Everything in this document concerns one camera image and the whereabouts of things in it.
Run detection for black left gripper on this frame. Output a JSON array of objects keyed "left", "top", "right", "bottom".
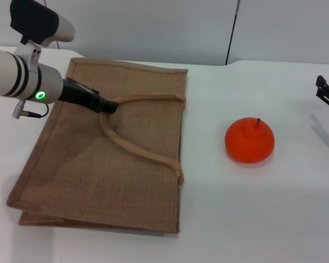
[{"left": 57, "top": 78, "right": 119, "bottom": 115}]

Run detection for brown jute handbag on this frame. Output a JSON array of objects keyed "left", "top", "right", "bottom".
[{"left": 7, "top": 57, "right": 189, "bottom": 234}]

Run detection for orange toy fruit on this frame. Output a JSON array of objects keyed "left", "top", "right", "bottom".
[{"left": 224, "top": 117, "right": 275, "bottom": 164}]

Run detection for black arm sleeve cover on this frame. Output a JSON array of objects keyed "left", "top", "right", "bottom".
[{"left": 9, "top": 0, "right": 60, "bottom": 45}]

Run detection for silver plug with black cable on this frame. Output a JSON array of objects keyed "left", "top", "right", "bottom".
[{"left": 12, "top": 100, "right": 49, "bottom": 119}]

